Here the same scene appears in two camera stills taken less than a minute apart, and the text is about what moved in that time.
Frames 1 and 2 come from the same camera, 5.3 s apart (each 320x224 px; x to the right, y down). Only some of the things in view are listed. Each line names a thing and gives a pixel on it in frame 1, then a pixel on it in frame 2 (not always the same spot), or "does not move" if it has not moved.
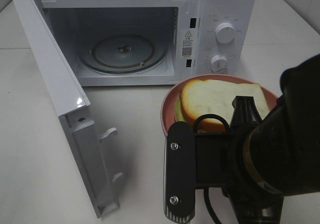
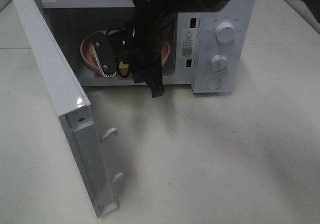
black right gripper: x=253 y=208 to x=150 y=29
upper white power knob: x=225 y=33 does not move
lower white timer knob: x=219 y=64 does not move
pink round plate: x=168 y=114 to x=88 y=55
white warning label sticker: x=187 y=43 does not move
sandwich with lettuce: x=197 y=97 to x=124 y=65
